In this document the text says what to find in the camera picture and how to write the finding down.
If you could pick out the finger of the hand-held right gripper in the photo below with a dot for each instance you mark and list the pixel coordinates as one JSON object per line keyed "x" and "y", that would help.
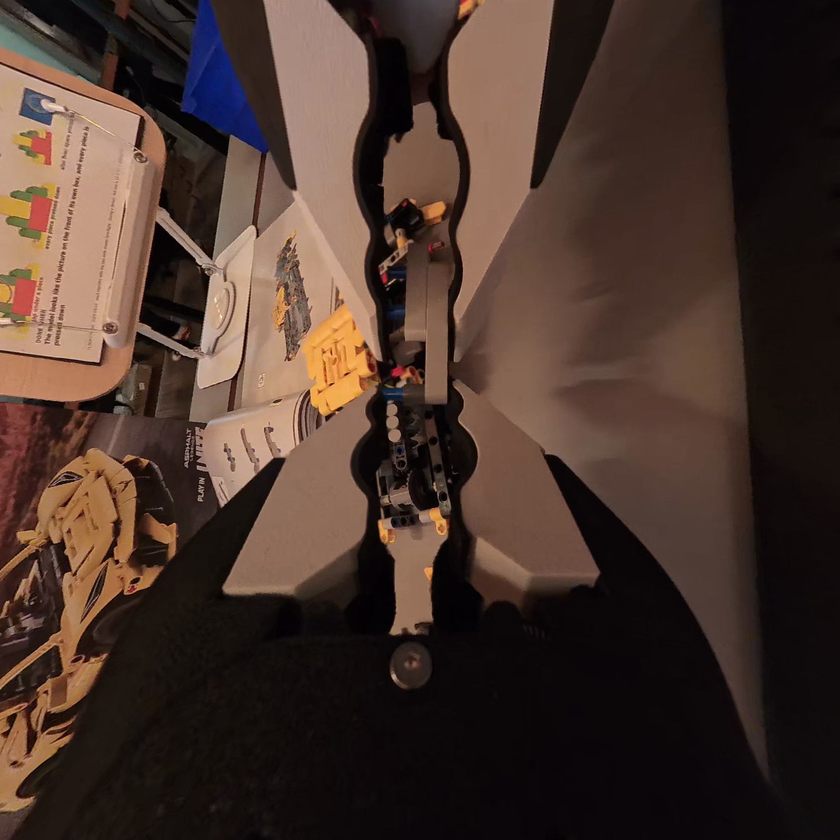
{"x": 505, "y": 98}
{"x": 315, "y": 98}

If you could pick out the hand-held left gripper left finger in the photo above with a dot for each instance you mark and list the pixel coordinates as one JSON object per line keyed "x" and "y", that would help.
{"x": 295, "y": 525}

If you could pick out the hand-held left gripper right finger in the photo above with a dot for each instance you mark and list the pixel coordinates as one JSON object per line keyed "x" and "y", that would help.
{"x": 531, "y": 525}

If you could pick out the partly built yellow toy car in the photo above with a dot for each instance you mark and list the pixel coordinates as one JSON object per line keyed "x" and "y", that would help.
{"x": 334, "y": 361}

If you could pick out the grey angled toy beam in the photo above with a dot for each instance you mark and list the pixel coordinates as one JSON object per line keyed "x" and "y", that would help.
{"x": 430, "y": 315}

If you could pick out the grey desk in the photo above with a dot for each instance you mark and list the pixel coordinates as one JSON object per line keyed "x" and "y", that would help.
{"x": 623, "y": 328}

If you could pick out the blue plastic bin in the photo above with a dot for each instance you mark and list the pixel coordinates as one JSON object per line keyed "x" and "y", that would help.
{"x": 216, "y": 79}

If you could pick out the open instruction booklet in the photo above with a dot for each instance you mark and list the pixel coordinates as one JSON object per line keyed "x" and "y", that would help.
{"x": 262, "y": 341}

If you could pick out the wooden document stand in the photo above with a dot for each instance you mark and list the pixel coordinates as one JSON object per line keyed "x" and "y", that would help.
{"x": 144, "y": 216}

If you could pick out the toy car box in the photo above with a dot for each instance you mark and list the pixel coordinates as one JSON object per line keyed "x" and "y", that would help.
{"x": 79, "y": 558}

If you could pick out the printed instruction sheet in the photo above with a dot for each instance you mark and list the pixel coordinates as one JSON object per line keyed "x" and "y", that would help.
{"x": 72, "y": 229}

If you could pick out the black blurred object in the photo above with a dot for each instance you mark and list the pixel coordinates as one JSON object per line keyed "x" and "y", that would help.
{"x": 787, "y": 394}

